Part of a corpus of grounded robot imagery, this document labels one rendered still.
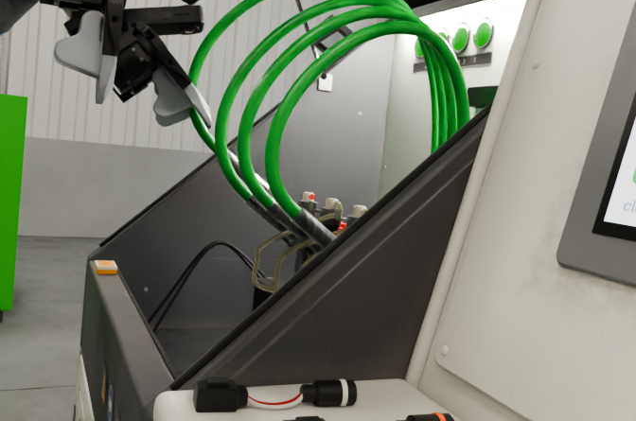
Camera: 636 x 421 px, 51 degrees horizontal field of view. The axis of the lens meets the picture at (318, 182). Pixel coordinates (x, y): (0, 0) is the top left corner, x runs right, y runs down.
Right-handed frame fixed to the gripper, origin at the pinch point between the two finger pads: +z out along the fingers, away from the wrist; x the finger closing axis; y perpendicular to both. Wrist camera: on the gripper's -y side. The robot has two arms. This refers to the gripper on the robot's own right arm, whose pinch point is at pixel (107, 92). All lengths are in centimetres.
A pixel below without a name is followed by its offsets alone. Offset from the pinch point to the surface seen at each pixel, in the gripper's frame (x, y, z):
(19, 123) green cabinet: -334, 16, 6
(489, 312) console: 31.7, -27.1, 15.1
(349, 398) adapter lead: 29.4, -16.7, 22.3
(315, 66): 12.6, -18.1, -4.3
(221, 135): -3.3, -13.6, 3.3
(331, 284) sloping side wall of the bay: 22.8, -17.4, 15.0
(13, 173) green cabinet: -334, 17, 34
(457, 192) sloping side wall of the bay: 22.9, -29.0, 6.4
